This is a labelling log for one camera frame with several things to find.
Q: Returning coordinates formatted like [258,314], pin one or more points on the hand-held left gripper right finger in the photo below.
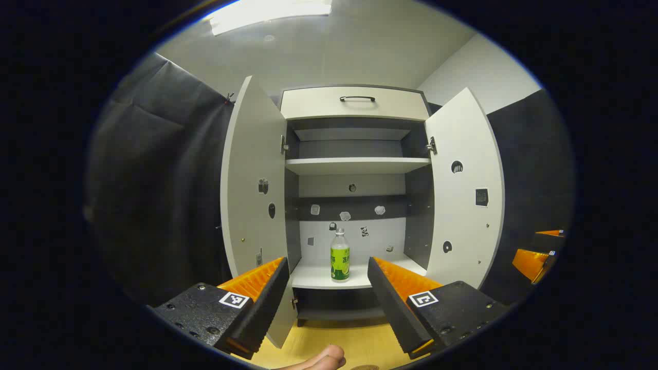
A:
[393,303]

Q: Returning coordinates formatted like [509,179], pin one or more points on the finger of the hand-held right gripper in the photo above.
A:
[529,262]
[554,233]

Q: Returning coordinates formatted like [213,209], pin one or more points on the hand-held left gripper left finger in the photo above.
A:
[264,303]

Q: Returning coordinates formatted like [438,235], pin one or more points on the green label plastic bottle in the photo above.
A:
[340,259]

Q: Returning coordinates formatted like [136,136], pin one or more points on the patterned round coaster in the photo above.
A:
[365,368]

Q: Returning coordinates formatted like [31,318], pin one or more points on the white cabinet door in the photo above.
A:
[462,226]
[252,169]

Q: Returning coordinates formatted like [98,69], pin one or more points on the white cabinet shelf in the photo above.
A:
[313,275]
[354,165]

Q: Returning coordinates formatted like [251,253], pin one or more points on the white cabinet drawer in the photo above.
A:
[318,105]

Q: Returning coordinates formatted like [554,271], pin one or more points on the black backdrop cloth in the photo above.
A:
[154,180]

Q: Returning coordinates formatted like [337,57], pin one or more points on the small black cloth clip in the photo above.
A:
[230,96]

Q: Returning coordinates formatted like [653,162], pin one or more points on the ceiling light panel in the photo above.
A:
[267,13]

